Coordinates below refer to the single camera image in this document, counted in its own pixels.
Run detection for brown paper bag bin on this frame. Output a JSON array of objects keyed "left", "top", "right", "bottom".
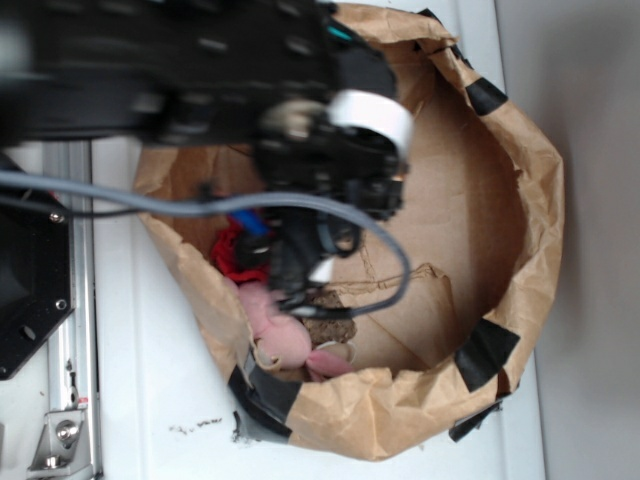
[{"left": 142, "top": 4, "right": 565, "bottom": 460}]

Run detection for red crumpled paper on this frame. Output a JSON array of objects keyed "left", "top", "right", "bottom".
[{"left": 209, "top": 220, "right": 268, "bottom": 284}]

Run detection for pink plush bunny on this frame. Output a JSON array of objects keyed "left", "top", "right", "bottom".
[{"left": 224, "top": 278, "right": 355, "bottom": 382}]

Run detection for aluminium rail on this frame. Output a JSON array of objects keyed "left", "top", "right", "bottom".
[{"left": 38, "top": 139, "right": 105, "bottom": 480}]

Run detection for brown rock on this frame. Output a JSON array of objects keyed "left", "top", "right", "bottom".
[{"left": 301, "top": 291, "right": 357, "bottom": 346}]

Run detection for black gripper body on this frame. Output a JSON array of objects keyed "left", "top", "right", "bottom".
[{"left": 254, "top": 90, "right": 413, "bottom": 300}]

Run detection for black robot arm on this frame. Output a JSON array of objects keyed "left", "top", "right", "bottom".
[{"left": 1, "top": 1, "right": 412, "bottom": 305}]

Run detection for metal corner bracket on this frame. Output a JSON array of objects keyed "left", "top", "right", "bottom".
[{"left": 27, "top": 410, "right": 91, "bottom": 479}]

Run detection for grey cable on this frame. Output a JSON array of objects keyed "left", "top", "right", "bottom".
[{"left": 0, "top": 169, "right": 414, "bottom": 319}]

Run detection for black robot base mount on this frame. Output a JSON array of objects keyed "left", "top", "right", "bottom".
[{"left": 1, "top": 186, "right": 74, "bottom": 381}]

